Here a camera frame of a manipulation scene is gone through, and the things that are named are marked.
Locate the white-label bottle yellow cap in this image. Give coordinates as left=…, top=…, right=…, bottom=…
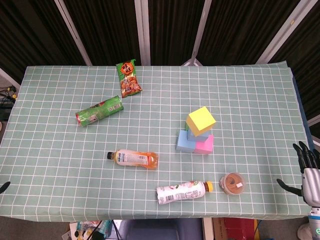
left=156, top=180, right=214, bottom=205

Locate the white table leg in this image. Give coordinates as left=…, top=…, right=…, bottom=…
left=201, top=217, right=215, bottom=240

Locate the green grid tablecloth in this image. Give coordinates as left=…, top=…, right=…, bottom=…
left=0, top=59, right=313, bottom=223

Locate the pink foam cube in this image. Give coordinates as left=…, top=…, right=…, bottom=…
left=193, top=134, right=215, bottom=155

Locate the green chip canister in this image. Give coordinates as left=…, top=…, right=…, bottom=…
left=75, top=95, right=125, bottom=128

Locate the blue foam cube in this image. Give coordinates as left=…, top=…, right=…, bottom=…
left=175, top=129, right=197, bottom=153

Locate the teal plastic packaging pile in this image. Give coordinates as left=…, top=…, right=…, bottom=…
left=76, top=220, right=113, bottom=238

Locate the green orange snack bag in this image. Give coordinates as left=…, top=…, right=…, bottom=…
left=115, top=58, right=143, bottom=99

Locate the yellow foam cube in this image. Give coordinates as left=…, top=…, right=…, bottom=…
left=185, top=106, right=217, bottom=138

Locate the yellow black cable bundle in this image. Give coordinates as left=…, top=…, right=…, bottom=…
left=0, top=84, right=17, bottom=101

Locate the round brown snack cup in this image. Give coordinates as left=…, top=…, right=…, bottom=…
left=219, top=171, right=247, bottom=197

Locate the brown cardboard box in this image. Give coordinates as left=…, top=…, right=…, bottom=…
left=212, top=217, right=226, bottom=240

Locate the dark fabric partition panel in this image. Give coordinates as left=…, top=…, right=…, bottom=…
left=198, top=0, right=301, bottom=66
left=147, top=0, right=207, bottom=66
left=268, top=7, right=320, bottom=121
left=63, top=0, right=142, bottom=66
left=0, top=0, right=87, bottom=85

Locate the red box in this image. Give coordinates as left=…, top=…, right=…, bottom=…
left=222, top=217, right=256, bottom=240

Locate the orange drink bottle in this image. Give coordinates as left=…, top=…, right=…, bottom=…
left=106, top=149, right=159, bottom=171

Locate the white frame post with foot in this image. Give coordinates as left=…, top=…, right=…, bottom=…
left=181, top=0, right=213, bottom=67

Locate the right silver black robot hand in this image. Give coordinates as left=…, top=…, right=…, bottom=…
left=276, top=141, right=320, bottom=208

